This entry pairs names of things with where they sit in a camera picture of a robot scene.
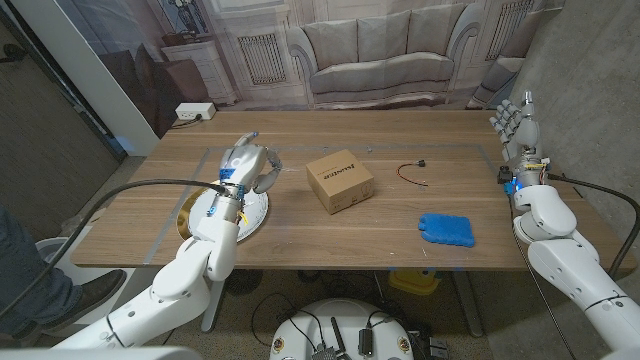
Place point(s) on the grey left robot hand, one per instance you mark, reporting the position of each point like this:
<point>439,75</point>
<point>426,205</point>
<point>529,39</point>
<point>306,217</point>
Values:
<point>245,165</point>

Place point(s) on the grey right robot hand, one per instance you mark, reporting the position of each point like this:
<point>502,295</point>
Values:
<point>525,145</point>

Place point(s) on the brown cardboard packing box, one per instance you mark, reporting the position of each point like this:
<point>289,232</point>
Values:
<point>340,182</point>

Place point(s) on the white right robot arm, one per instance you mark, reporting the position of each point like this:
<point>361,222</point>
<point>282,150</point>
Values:
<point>565,250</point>

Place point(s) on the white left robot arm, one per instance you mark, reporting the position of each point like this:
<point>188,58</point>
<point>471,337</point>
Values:
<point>185,285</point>

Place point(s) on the white paper plate gold rim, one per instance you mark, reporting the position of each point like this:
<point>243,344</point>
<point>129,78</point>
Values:
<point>252,215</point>

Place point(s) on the grey metal floor box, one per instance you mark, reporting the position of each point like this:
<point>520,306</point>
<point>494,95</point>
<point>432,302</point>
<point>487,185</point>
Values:
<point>439,347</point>

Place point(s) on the white power strip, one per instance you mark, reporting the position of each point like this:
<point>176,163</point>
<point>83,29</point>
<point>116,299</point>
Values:
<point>195,110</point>

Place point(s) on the black round floor object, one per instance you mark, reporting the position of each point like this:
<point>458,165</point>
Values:
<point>243,281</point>

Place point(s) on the blue ice pack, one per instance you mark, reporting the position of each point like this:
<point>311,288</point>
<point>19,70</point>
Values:
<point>445,230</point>

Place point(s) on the white table leg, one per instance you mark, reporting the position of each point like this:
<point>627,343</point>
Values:
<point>214,305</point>
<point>467,305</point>

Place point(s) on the printed living room backdrop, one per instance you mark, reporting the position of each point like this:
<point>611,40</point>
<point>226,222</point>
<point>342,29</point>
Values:
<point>380,50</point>

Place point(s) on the yellow object under table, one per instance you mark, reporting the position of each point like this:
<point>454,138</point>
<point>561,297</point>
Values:
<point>415,282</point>

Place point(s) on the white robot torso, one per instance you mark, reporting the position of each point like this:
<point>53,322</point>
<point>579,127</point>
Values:
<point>345,315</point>

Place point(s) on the dark shoe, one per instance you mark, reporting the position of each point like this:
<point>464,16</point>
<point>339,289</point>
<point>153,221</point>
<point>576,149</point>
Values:
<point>100,290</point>

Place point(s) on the person leg in jeans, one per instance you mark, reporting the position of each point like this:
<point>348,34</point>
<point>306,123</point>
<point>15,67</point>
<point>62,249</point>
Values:
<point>25,280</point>

